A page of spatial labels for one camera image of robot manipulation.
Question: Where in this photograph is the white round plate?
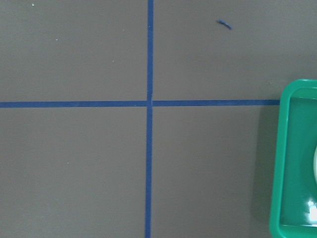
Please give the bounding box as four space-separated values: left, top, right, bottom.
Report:
313 147 317 184

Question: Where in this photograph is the green plastic tray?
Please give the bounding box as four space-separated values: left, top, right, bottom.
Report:
269 79 317 238

